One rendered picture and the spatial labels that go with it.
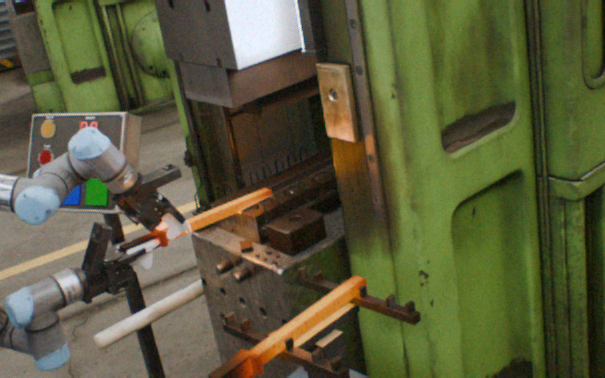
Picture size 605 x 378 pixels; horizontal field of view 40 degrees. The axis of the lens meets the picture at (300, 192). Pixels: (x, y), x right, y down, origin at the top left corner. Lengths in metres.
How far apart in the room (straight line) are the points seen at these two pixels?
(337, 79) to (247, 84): 0.25
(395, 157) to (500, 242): 0.49
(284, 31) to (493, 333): 0.95
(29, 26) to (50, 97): 0.59
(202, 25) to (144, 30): 4.80
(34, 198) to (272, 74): 0.63
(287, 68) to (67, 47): 4.86
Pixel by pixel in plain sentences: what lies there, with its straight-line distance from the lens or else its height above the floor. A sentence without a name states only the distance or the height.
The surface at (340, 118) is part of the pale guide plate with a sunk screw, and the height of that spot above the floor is 1.24.
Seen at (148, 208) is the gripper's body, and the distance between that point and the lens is 1.87.
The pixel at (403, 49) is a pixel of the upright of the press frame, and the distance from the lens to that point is 1.67.
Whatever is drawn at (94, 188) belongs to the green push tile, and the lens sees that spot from 2.35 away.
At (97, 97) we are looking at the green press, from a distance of 6.80.
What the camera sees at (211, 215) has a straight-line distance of 2.00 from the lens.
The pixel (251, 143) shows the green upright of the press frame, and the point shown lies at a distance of 2.28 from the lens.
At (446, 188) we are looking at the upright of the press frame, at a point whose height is 1.06.
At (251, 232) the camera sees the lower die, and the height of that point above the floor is 0.94.
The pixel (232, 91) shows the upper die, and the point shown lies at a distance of 1.89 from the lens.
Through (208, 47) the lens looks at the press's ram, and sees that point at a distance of 1.91.
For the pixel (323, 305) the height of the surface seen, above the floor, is 0.98.
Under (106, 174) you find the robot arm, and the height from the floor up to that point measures 1.22.
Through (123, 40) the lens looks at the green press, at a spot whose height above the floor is 0.61.
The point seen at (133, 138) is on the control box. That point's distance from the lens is 2.36.
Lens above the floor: 1.80
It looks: 23 degrees down
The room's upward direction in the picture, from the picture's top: 10 degrees counter-clockwise
